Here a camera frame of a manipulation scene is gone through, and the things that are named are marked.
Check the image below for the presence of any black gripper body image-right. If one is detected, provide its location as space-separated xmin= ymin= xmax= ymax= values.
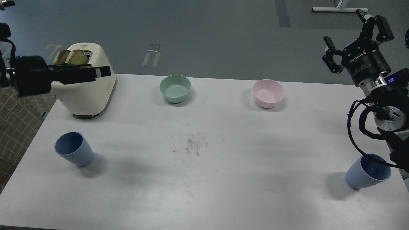
xmin=342 ymin=40 xmax=391 ymax=87

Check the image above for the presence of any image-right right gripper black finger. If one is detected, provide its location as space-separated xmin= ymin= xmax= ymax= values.
xmin=355 ymin=9 xmax=394 ymax=47

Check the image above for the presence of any image-right left gripper black finger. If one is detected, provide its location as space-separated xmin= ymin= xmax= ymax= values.
xmin=322 ymin=36 xmax=345 ymax=74

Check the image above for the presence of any blue cup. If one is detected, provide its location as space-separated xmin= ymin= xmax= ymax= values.
xmin=345 ymin=153 xmax=391 ymax=189
xmin=54 ymin=132 xmax=94 ymax=167

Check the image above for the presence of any black robot arm image-left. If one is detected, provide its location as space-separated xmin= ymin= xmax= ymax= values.
xmin=1 ymin=38 xmax=347 ymax=97

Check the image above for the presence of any white desk foot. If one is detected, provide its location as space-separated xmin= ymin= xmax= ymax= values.
xmin=311 ymin=0 xmax=369 ymax=12

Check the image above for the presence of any pink bowl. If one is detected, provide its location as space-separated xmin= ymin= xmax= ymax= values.
xmin=252 ymin=79 xmax=285 ymax=109

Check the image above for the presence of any green bowl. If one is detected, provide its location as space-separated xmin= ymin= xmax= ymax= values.
xmin=159 ymin=74 xmax=191 ymax=104

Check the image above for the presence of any cream toaster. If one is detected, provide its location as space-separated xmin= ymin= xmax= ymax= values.
xmin=51 ymin=42 xmax=116 ymax=119

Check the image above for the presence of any toast slice right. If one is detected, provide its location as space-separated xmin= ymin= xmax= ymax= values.
xmin=65 ymin=50 xmax=88 ymax=65

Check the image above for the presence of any toast slice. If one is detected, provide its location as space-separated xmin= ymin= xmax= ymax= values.
xmin=53 ymin=50 xmax=71 ymax=65
xmin=65 ymin=50 xmax=88 ymax=65

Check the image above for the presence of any toast slice left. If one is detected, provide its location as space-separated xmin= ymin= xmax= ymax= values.
xmin=53 ymin=50 xmax=71 ymax=65

